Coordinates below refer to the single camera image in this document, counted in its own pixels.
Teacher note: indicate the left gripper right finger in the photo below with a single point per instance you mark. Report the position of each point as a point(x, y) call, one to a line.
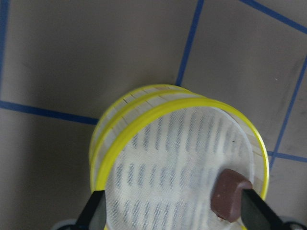
point(256, 214)

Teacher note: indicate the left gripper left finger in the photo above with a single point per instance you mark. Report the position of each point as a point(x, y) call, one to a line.
point(93, 216)

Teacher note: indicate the yellow steamer layer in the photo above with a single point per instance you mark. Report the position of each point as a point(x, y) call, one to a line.
point(160, 171)
point(120, 114)

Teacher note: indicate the brown steamed bun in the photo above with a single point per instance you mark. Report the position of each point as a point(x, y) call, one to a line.
point(226, 195)

